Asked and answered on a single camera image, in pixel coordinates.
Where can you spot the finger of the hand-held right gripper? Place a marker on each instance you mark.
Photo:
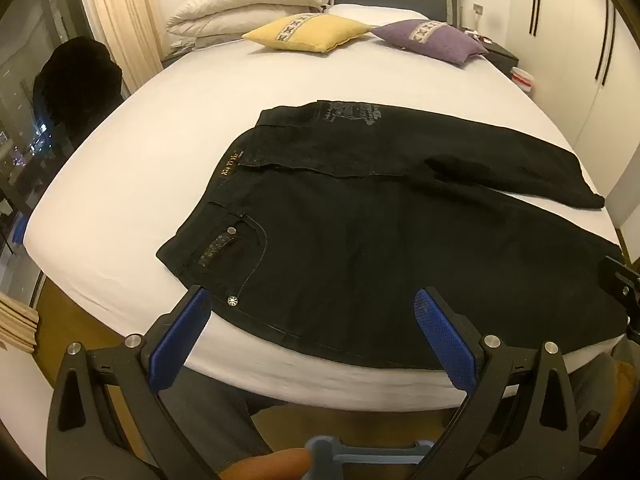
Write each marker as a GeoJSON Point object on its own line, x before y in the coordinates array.
{"type": "Point", "coordinates": [622, 280]}

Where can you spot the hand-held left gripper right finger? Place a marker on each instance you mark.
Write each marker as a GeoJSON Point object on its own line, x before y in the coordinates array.
{"type": "Point", "coordinates": [445, 340]}

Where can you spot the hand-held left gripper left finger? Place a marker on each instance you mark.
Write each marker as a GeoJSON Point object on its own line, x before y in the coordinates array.
{"type": "Point", "coordinates": [175, 345]}

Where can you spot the black pants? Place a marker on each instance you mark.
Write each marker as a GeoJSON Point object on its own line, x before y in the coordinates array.
{"type": "Point", "coordinates": [350, 260]}

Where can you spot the person's left hand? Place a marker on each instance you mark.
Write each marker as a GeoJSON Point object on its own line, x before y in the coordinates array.
{"type": "Point", "coordinates": [270, 466]}

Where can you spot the person's grey trouser leg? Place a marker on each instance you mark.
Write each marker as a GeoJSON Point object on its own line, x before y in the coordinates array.
{"type": "Point", "coordinates": [215, 420]}

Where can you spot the beige curtain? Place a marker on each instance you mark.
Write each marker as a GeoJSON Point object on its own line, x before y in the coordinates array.
{"type": "Point", "coordinates": [15, 325]}
{"type": "Point", "coordinates": [120, 10]}

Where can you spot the white bed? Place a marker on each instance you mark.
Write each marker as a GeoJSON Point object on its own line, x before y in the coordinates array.
{"type": "Point", "coordinates": [150, 160]}

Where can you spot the white round container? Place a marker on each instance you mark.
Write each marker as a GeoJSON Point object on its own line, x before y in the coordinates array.
{"type": "Point", "coordinates": [522, 79]}

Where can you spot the dark nightstand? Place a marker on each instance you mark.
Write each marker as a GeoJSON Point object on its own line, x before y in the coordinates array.
{"type": "Point", "coordinates": [502, 55]}

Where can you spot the dark window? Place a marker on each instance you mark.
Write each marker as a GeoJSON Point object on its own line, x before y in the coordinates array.
{"type": "Point", "coordinates": [20, 110]}

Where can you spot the purple cushion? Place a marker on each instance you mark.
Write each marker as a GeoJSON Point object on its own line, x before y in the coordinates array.
{"type": "Point", "coordinates": [430, 40]}

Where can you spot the flat white pillow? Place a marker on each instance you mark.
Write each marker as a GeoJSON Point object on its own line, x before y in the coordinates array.
{"type": "Point", "coordinates": [372, 12]}

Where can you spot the yellow cushion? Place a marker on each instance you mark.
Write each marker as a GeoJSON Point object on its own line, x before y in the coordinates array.
{"type": "Point", "coordinates": [305, 32]}

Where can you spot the folded white duvet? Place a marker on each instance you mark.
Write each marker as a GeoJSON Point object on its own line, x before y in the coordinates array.
{"type": "Point", "coordinates": [240, 5]}

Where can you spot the wall socket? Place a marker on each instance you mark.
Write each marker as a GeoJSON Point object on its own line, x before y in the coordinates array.
{"type": "Point", "coordinates": [478, 8]}

